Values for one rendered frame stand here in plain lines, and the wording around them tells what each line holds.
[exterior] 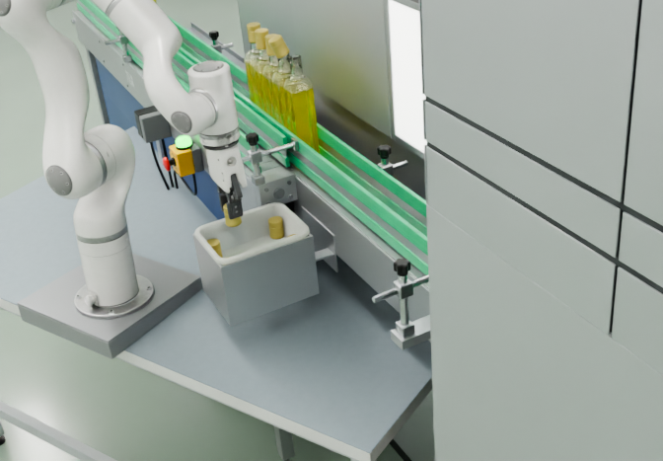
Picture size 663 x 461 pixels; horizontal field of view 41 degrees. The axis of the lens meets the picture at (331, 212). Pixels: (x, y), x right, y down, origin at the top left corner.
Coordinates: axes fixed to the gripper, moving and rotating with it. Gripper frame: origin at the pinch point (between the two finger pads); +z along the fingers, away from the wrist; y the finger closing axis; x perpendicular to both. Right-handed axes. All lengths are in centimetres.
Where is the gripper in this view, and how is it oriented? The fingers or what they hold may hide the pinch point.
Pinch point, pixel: (231, 204)
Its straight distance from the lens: 191.9
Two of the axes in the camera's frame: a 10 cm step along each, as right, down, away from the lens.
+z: 0.9, 8.6, 5.0
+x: -8.7, 3.1, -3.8
